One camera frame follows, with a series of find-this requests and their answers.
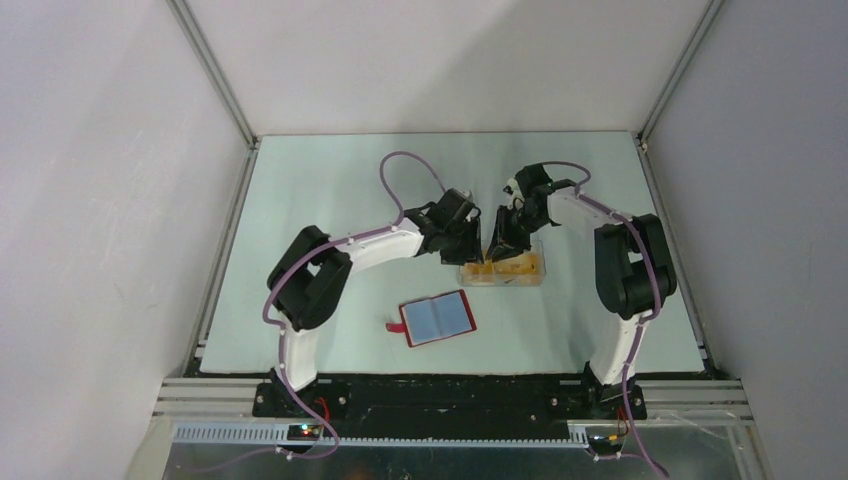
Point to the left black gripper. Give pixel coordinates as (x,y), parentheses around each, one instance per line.
(470,251)

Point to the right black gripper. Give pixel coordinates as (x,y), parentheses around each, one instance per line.
(505,244)

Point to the red leather card holder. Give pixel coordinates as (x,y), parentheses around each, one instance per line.
(433,319)

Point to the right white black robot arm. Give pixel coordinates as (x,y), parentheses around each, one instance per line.
(634,272)

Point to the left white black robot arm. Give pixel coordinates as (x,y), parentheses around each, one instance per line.
(307,283)

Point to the orange credit card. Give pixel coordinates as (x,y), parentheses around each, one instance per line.
(478,274)
(523,270)

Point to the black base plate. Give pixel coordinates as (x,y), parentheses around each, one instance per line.
(337,396)

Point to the aluminium front rail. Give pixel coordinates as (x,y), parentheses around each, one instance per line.
(696,402)

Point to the grey slotted cable duct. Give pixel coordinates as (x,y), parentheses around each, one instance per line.
(284,435)

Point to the right aluminium frame post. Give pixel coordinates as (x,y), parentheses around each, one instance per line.
(680,67)

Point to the aluminium frame post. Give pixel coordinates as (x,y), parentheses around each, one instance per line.
(200,45)
(680,67)

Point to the left aluminium frame post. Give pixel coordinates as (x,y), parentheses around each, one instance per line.
(200,45)

